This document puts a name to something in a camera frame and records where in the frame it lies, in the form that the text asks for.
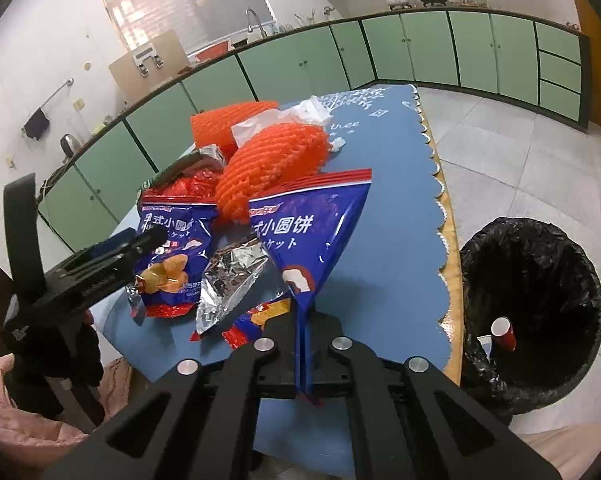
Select metal kettle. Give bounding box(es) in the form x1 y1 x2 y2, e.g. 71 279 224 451
60 133 84 161

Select red basin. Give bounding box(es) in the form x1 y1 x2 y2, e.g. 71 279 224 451
196 42 230 61

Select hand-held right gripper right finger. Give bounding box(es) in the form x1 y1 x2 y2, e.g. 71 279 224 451
305 312 564 480

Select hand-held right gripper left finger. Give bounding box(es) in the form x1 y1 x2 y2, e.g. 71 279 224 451
43 310 301 480

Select dark towel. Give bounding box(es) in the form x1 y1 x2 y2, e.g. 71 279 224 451
23 108 51 141

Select window with blind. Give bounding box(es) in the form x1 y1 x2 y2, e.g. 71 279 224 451
94 0 281 53

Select metal towel rail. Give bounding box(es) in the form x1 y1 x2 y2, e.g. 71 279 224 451
20 78 75 133

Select orange foam net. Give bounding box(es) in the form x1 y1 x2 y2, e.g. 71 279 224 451
190 100 280 158
214 121 331 226

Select red plastic wrapper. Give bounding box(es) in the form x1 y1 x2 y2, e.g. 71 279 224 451
145 165 226 203

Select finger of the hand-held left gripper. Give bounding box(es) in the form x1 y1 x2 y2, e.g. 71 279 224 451
83 227 168 263

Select person's pink clothing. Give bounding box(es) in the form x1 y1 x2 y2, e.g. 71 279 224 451
0 355 134 480

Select white plastic bag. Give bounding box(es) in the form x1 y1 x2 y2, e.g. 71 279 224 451
230 110 282 149

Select person's leg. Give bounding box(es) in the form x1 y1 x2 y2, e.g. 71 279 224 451
521 422 601 480

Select red paper cup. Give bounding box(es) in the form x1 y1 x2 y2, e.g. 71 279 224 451
491 317 517 352

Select large blue snack bag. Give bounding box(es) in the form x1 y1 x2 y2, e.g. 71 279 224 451
248 169 373 406

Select blue table mat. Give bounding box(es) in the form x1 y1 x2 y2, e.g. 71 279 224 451
88 85 454 480

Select cardboard box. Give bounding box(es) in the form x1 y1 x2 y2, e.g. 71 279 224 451
108 30 188 106

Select blue snack bag cookie picture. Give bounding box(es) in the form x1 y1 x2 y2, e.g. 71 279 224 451
128 199 220 320

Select green lower kitchen cabinets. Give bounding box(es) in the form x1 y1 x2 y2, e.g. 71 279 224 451
38 7 591 256

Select green and white packet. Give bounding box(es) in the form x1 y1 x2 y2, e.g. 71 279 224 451
138 144 228 196

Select small blue orange wrapper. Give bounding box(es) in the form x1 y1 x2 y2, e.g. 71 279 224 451
223 297 292 351

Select metal faucet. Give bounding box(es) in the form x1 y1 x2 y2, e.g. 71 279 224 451
245 7 268 41

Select silver foil wrapper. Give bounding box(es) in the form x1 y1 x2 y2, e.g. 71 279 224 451
189 241 274 343

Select trash bin with black bag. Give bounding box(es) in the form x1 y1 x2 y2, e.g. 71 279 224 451
458 216 601 423

